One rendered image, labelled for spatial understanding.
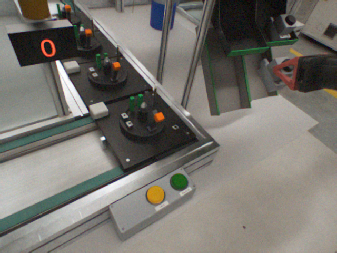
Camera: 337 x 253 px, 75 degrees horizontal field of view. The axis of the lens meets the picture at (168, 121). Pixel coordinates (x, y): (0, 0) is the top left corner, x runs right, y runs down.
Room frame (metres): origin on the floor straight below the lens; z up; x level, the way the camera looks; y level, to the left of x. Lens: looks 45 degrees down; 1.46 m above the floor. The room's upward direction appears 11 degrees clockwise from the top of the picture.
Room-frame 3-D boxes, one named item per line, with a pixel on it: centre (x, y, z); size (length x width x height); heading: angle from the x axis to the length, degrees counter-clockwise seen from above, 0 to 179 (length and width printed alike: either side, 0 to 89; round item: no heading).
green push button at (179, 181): (0.29, -0.06, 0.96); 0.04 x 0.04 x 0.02
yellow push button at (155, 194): (0.24, 0.00, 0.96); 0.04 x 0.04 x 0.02
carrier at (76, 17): (1.01, 0.58, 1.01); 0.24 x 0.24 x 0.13; 42
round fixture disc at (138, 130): (0.46, 0.08, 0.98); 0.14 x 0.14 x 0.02
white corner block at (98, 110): (0.46, 0.21, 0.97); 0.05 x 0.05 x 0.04; 42
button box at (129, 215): (0.24, 0.00, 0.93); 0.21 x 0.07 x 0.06; 132
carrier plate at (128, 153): (0.46, 0.08, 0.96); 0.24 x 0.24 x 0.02; 42
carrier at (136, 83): (0.65, 0.25, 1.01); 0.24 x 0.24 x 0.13; 42
